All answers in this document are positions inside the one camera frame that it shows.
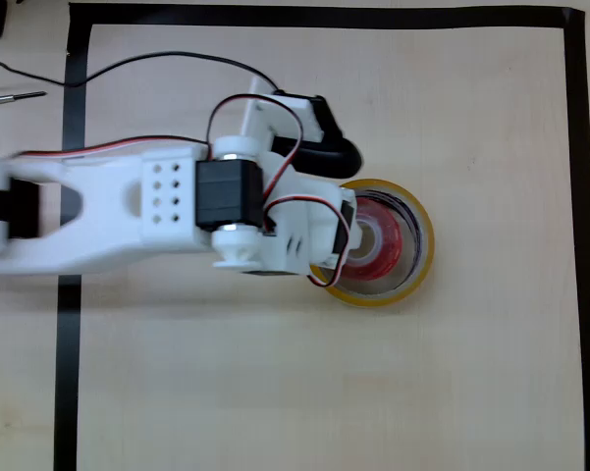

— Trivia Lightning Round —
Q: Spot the small red tape roll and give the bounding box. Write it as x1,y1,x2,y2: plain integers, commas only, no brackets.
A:
346,195,404,282

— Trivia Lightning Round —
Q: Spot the large yellow tape roll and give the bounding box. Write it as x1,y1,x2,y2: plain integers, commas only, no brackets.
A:
305,178,436,310

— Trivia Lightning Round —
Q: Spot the long black tape strip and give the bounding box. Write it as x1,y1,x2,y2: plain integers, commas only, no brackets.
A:
68,3,586,30

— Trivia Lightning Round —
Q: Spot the black webcam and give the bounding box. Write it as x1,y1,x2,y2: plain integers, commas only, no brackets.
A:
271,94,364,181

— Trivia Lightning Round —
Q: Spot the thin metal screwdriver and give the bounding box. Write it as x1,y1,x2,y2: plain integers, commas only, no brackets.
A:
0,90,48,104

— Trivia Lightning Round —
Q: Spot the red white black servo cable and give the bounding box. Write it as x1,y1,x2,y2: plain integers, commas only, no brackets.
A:
11,93,306,205
261,194,355,289

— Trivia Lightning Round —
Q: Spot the thin black camera cable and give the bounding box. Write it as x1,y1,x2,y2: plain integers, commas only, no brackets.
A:
0,50,282,95

